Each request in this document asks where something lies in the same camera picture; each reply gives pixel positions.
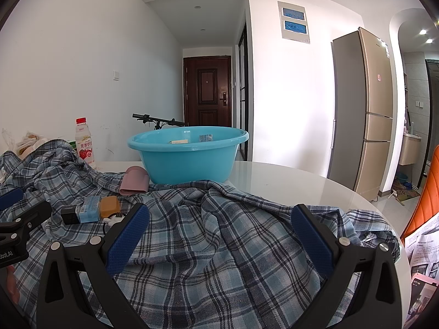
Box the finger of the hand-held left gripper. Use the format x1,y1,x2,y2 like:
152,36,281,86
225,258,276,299
0,200,52,237
0,187,24,211

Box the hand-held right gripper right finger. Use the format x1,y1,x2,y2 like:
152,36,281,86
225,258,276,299
290,204,403,329

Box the floor door mat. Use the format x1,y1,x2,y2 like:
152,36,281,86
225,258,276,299
391,187,422,202

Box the blue plastic basin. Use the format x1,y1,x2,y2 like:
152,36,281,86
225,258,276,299
128,126,249,185

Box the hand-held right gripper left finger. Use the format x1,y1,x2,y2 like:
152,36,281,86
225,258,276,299
36,203,162,329

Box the plastic bag with bread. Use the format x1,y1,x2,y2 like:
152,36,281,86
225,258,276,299
2,128,52,160

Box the black power adapter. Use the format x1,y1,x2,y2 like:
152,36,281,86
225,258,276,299
61,205,83,226

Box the black bicycle handlebar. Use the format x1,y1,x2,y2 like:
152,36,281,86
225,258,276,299
132,113,186,131

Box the blue plaid shirt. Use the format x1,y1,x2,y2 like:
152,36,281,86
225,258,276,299
0,139,400,329

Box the white sink cabinet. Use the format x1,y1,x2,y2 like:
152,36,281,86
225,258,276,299
399,134,422,165

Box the black framed glass door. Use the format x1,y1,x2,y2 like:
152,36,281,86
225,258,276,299
238,22,248,161

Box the brown leather pad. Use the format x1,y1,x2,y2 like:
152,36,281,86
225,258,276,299
99,196,122,219

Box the white wall panel blue windows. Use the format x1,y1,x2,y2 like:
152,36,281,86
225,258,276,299
277,1,311,44

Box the pink phone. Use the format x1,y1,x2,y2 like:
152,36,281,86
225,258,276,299
403,271,439,329

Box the orange chair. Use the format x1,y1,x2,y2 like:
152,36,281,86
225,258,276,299
399,144,439,244

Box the brown entrance door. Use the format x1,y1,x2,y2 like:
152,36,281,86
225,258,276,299
183,56,233,128

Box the person's left hand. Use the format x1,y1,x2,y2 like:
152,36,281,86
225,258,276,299
0,264,22,305

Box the gold refrigerator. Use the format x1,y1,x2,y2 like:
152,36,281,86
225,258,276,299
326,27,393,202

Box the white drink bottle red cap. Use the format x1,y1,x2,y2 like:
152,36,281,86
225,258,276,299
75,117,95,169

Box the printed paper sheet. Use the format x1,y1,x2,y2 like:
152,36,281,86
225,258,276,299
404,212,439,285

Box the blue tissue pack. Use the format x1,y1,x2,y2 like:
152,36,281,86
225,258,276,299
78,195,103,223

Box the pink pouch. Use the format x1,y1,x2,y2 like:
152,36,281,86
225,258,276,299
119,165,150,196

